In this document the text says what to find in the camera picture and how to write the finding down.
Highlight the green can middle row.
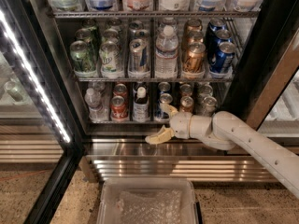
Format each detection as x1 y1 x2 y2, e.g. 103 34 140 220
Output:
75 28 96 47

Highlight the red coke can rear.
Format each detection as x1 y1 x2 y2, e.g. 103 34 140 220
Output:
113 83 128 99

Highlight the blue pepsi can middle row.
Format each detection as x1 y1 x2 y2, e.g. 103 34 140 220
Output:
207 29 232 58

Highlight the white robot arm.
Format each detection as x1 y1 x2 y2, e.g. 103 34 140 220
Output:
145 104 299 198

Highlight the silver can rear bottom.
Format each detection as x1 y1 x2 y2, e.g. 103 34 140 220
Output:
197 84 213 101

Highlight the clear water bottle shelf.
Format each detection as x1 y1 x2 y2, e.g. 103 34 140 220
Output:
84 88 107 122
155 25 178 78

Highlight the clear water bottle bottom shelf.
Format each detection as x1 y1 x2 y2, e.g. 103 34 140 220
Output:
84 88 107 122

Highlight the red coke can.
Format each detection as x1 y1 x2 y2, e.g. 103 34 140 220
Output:
113 83 128 99
110 96 128 120

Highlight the gold can front middle shelf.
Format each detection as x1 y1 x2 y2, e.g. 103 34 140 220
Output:
183 42 206 73

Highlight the glass fridge door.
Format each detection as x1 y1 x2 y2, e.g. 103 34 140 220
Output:
0 0 83 224

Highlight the white green 7up can front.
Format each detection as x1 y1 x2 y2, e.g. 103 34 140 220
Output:
99 41 121 73

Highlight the gold can middle row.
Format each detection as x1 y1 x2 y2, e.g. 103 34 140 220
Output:
183 30 204 47

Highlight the clear plastic bin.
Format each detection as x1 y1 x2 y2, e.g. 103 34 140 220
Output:
96 177 204 224

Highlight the gold can rear bottom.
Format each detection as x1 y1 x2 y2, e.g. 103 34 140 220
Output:
179 83 192 97

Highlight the green can front middle shelf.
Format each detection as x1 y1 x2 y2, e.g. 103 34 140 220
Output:
70 40 95 73

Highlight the blue pepsi can front middle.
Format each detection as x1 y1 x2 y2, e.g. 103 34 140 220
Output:
209 42 235 74

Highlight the red coke can front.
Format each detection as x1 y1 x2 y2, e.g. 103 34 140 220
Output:
110 96 128 120

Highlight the silver can front bottom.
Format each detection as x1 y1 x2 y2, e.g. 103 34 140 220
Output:
199 96 218 117

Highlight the silver blue can front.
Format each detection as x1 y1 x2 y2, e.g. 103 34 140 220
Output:
129 38 149 73

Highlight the clear water bottle middle shelf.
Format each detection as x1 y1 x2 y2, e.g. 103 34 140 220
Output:
155 25 178 78

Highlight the dark drink bottle white cap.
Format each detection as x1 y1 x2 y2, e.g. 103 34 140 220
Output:
133 87 149 122

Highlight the gold can front bottom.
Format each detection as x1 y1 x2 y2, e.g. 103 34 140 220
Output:
179 96 194 113

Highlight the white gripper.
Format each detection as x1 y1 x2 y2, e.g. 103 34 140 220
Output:
145 104 192 145

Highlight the blue pepsi can rear bottom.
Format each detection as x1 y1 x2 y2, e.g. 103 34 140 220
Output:
158 82 171 94

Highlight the blue pepsi can rear middle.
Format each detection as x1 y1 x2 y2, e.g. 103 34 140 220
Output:
206 18 226 40

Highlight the blue pepsi can front bottom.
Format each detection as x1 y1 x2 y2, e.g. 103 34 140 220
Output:
155 93 173 121

